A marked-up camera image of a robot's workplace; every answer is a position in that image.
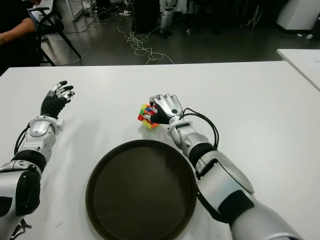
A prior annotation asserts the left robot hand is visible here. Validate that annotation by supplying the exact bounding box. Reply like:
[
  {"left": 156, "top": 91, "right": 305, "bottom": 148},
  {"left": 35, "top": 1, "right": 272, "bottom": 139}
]
[{"left": 39, "top": 80, "right": 76, "bottom": 120}]

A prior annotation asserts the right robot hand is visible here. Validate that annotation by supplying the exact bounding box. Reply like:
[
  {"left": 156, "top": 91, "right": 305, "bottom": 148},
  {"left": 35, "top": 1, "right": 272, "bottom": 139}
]
[{"left": 142, "top": 93, "right": 185, "bottom": 125}]

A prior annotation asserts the multicoloured Rubik's cube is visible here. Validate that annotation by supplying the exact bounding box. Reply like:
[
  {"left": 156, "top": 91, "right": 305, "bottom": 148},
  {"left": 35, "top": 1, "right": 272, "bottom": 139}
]
[{"left": 136, "top": 103, "right": 160, "bottom": 130}]

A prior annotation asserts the dark round plate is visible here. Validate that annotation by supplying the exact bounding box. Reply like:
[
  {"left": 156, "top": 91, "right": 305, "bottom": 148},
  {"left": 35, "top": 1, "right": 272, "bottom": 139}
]
[{"left": 85, "top": 139, "right": 197, "bottom": 240}]

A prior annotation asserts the black office chair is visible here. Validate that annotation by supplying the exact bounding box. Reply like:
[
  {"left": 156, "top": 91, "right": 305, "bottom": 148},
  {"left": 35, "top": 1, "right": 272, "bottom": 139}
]
[{"left": 27, "top": 6, "right": 82, "bottom": 67}]

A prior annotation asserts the white humanoid robot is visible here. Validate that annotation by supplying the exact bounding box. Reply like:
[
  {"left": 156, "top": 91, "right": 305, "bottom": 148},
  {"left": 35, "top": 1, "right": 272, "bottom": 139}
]
[{"left": 158, "top": 0, "right": 176, "bottom": 39}]

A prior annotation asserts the person in white shirt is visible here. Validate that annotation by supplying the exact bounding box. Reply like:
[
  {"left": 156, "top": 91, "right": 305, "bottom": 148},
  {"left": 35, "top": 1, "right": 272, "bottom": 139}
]
[{"left": 28, "top": 7, "right": 44, "bottom": 26}]

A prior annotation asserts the black cabinet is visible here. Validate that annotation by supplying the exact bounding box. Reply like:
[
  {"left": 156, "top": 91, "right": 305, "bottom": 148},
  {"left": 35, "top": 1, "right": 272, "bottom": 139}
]
[{"left": 133, "top": 0, "right": 161, "bottom": 34}]

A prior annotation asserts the white board panel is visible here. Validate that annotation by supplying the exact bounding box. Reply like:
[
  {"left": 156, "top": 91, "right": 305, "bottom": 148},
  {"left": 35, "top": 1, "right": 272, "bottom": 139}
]
[{"left": 71, "top": 0, "right": 89, "bottom": 22}]

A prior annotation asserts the person in black shirt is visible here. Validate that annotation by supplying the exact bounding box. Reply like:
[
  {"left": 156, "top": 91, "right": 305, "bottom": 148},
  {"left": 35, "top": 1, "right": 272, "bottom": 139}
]
[{"left": 0, "top": 0, "right": 42, "bottom": 73}]

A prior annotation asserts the grey folding stand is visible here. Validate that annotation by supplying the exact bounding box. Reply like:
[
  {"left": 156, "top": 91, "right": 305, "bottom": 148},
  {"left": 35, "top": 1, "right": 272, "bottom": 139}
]
[{"left": 246, "top": 4, "right": 261, "bottom": 29}]

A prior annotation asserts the white side table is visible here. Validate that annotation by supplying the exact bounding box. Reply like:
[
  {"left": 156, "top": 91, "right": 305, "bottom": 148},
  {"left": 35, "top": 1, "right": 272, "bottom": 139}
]
[{"left": 276, "top": 48, "right": 320, "bottom": 92}]

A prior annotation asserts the white cabinet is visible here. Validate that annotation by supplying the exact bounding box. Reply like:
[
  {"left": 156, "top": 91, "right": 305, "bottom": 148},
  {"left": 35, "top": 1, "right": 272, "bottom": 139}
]
[{"left": 275, "top": 0, "right": 320, "bottom": 34}]

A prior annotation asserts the black left forearm cable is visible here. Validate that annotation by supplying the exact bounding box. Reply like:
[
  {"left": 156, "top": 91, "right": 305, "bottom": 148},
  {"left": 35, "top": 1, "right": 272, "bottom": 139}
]
[{"left": 13, "top": 123, "right": 31, "bottom": 156}]

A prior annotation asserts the black forearm cable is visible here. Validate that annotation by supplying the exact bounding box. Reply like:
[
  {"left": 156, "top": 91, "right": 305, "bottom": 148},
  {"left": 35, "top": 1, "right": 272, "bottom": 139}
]
[
  {"left": 181, "top": 107, "right": 220, "bottom": 148},
  {"left": 13, "top": 123, "right": 31, "bottom": 156}
]

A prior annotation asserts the black right forearm cable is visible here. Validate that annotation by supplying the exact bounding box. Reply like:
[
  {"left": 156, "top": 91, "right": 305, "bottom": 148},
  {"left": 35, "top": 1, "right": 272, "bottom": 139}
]
[{"left": 181, "top": 107, "right": 220, "bottom": 148}]

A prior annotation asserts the white tangled floor cable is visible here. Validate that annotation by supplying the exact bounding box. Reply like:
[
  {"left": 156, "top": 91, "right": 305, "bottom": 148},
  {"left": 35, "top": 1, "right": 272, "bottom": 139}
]
[{"left": 117, "top": 18, "right": 176, "bottom": 65}]

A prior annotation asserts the black left elbow cable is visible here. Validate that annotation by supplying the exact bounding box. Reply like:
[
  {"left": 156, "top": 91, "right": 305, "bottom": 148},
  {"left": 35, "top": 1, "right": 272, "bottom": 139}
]
[{"left": 11, "top": 217, "right": 33, "bottom": 238}]

